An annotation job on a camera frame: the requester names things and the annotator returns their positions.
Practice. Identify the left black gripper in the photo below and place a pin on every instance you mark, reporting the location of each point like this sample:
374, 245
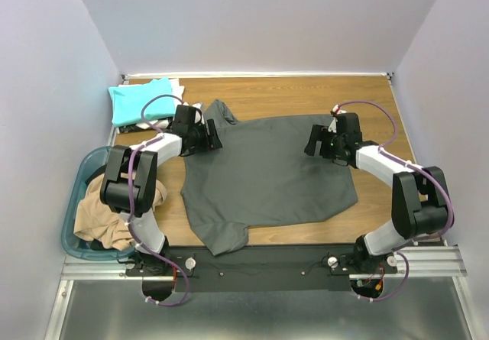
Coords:
211, 141

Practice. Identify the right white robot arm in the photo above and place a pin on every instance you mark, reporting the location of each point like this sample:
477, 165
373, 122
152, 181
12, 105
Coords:
420, 202

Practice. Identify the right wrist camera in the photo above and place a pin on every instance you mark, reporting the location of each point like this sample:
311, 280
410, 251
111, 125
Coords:
336, 110

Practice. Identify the white folded t-shirt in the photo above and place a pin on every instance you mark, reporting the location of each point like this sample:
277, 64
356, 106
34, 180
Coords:
159, 123

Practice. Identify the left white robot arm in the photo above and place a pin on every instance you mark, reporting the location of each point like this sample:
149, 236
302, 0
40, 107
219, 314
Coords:
130, 180

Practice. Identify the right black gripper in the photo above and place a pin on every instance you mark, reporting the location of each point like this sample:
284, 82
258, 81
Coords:
318, 133

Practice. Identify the dark grey t-shirt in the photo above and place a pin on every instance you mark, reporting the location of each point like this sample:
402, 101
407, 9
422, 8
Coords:
260, 177

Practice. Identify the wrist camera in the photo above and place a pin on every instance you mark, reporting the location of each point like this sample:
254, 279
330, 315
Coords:
336, 110
199, 119

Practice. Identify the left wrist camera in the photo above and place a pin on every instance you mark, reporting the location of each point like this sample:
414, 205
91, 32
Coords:
199, 119

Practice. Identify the teal plastic bin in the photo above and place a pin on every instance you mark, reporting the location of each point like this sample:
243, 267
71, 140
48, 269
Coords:
93, 162

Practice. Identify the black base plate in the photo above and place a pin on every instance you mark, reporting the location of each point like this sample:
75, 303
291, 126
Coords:
280, 267

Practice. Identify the aluminium frame rail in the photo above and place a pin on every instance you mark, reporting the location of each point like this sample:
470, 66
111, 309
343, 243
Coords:
420, 261

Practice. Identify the teal folded t-shirt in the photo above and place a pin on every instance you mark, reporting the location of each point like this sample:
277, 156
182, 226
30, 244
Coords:
128, 101

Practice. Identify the beige crumpled t-shirt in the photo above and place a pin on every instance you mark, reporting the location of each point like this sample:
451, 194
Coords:
95, 221

